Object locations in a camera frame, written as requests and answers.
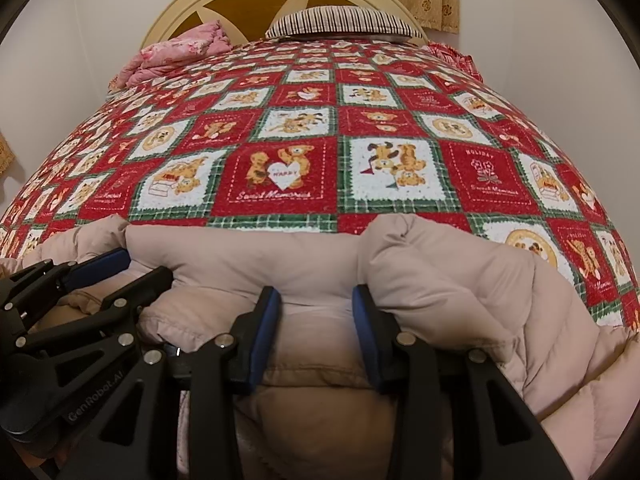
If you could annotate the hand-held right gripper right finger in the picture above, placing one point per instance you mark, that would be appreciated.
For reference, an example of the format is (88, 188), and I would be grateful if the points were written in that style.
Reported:
(367, 340)

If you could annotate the striped pillow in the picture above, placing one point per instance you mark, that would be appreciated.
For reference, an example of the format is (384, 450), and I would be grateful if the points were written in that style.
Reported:
(345, 20)

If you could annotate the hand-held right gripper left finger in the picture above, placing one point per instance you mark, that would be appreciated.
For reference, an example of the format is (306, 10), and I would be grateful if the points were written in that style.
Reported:
(265, 330)

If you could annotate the red ruffled cloth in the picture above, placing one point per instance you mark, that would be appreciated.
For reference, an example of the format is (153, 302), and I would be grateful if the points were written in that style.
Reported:
(457, 57)

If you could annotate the cream wooden headboard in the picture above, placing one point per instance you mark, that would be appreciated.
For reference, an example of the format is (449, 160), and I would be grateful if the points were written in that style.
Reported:
(175, 15)

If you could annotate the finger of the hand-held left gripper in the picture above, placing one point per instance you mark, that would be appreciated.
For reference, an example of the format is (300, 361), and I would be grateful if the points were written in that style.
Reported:
(100, 262)
(145, 285)

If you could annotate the red printed bedspread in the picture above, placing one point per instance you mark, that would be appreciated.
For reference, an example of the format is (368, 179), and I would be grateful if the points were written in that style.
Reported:
(320, 125)

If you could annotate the wide cream side curtain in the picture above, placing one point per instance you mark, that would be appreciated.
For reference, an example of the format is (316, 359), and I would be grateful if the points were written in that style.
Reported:
(5, 152)

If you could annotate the pink blanket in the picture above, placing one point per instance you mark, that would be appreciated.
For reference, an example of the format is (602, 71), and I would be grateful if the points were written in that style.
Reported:
(170, 52)

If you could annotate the beige puffer jacket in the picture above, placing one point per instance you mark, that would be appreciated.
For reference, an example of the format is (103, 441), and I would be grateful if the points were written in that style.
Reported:
(450, 280)

